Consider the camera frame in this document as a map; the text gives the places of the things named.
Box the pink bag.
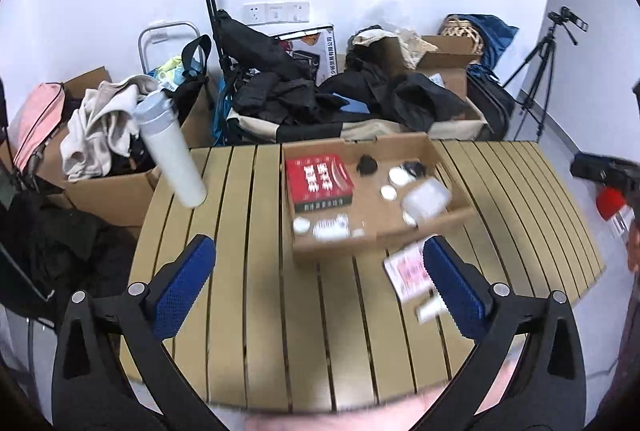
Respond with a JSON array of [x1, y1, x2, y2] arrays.
[[12, 82, 67, 175]]

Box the large white lid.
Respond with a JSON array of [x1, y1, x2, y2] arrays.
[[388, 166, 415, 187]]

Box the open cardboard box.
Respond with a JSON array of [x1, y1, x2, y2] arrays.
[[379, 34, 484, 112]]

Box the slatted folding table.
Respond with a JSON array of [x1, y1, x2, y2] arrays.
[[120, 138, 607, 414]]

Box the white plastic bag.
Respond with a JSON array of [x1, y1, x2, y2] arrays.
[[352, 28, 437, 68]]

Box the white metal frame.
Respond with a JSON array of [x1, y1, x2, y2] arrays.
[[138, 21, 202, 78]]

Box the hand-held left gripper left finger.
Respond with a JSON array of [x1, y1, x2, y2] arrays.
[[51, 233, 218, 431]]

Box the black and white printed box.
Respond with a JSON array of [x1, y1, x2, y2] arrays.
[[276, 24, 336, 85]]

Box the bamboo basket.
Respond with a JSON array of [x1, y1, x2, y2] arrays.
[[439, 15, 485, 57]]

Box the clear plastic box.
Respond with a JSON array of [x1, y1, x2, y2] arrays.
[[401, 178, 454, 227]]

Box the dark blue bag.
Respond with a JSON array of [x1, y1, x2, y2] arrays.
[[465, 14, 520, 72]]

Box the small white packet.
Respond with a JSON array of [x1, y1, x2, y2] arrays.
[[414, 295, 449, 323]]

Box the black folded trolley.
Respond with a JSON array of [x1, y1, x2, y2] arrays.
[[187, 0, 317, 84]]

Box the pink patterned packet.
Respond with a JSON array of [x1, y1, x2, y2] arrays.
[[383, 242, 436, 303]]

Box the red box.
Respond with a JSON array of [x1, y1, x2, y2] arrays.
[[284, 153, 356, 216]]

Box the pile of black clothes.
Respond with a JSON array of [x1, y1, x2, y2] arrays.
[[231, 70, 352, 128]]

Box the black camera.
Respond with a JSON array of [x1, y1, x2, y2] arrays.
[[547, 6, 589, 46]]

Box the black tripod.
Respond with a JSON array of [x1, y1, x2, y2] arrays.
[[502, 26, 559, 142]]

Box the white thermos bottle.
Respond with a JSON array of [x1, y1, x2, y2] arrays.
[[133, 90, 208, 209]]

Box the beige folding wagon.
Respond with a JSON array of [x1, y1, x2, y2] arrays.
[[224, 110, 492, 145]]

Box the black suitcase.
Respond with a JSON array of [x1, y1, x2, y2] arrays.
[[466, 65, 516, 142]]

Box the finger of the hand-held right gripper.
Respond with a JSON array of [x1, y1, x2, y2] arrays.
[[569, 151, 618, 186]]

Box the large cardboard box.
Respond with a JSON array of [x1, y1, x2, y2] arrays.
[[9, 66, 217, 228]]

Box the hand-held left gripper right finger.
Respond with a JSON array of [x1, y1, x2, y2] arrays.
[[422, 235, 587, 431]]

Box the beige clothes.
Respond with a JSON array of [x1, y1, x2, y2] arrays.
[[59, 75, 162, 182]]

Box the green bag with black strap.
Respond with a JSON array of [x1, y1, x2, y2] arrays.
[[149, 34, 214, 112]]

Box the person's right forearm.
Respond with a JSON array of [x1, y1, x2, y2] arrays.
[[626, 218, 640, 274]]

